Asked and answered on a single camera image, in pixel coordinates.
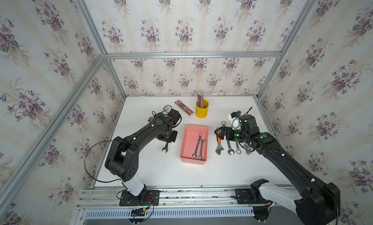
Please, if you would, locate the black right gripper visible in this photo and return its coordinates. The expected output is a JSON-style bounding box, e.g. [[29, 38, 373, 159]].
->
[[213, 126, 249, 143]]

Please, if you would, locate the long silver combination wrench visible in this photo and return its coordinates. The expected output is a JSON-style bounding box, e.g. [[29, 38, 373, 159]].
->
[[221, 121, 235, 156]]

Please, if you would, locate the small silver combination wrench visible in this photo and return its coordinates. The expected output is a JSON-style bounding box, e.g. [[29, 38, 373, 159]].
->
[[162, 142, 169, 154]]

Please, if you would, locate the orange handled adjustable wrench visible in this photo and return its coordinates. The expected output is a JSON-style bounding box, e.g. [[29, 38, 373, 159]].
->
[[215, 142, 224, 155]]

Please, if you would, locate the pink plastic storage box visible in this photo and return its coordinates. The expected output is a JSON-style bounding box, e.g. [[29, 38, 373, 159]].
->
[[180, 124, 209, 165]]

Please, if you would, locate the silver adjustable wrench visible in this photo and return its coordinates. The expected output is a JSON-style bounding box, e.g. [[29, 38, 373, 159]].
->
[[243, 142, 254, 155]]

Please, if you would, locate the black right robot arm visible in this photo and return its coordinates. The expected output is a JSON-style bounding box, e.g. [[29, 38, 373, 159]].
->
[[214, 115, 341, 225]]

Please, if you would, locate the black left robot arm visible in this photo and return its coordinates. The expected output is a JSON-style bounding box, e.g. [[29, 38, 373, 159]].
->
[[84, 109, 182, 200]]

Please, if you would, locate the brown pencil box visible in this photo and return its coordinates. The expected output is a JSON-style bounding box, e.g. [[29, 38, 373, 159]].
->
[[175, 100, 195, 117]]

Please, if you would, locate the silver combination wrench in box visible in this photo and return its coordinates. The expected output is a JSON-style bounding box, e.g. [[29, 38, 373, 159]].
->
[[192, 133, 202, 158]]

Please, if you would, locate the silver open end wrench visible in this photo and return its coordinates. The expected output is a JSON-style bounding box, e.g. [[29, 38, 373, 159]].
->
[[197, 138, 205, 160]]

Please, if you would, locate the yellow pencil cup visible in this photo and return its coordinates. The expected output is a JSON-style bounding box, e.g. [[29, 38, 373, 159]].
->
[[195, 99, 209, 119]]

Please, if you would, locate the bundle of coloured pencils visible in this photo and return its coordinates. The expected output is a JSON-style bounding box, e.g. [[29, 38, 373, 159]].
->
[[197, 91, 206, 108]]

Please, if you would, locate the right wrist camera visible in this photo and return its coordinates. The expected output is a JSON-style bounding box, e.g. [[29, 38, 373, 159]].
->
[[228, 110, 241, 130]]

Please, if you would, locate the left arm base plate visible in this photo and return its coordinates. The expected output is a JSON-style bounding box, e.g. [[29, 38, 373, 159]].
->
[[117, 190, 160, 207]]

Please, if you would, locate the aluminium mounting rail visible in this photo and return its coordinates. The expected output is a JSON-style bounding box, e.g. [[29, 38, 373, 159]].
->
[[74, 185, 295, 209]]

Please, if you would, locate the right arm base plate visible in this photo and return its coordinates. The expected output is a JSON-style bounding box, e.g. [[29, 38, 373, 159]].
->
[[235, 188, 272, 205]]

